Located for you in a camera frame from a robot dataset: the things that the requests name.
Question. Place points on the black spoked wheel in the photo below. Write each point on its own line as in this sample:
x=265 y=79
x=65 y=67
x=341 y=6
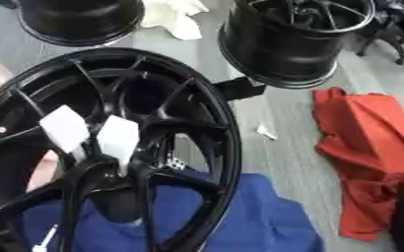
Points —
x=211 y=108

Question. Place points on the black wheel stand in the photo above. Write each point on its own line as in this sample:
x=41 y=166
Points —
x=240 y=88

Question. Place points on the black wheel rim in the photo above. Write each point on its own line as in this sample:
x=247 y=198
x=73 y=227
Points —
x=79 y=19
x=286 y=46

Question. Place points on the white pin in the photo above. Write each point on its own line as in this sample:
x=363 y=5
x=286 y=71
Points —
x=64 y=128
x=43 y=241

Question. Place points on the small white paper scrap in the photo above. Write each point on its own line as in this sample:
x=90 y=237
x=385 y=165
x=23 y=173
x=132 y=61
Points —
x=266 y=130

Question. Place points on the blue cloth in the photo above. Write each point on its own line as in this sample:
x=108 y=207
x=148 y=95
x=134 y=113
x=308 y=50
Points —
x=263 y=220

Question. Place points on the white cloth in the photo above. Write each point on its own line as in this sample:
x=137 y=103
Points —
x=174 y=14

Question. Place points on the red cloth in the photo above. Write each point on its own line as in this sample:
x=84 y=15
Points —
x=372 y=138

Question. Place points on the black chair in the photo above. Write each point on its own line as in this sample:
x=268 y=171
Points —
x=392 y=32

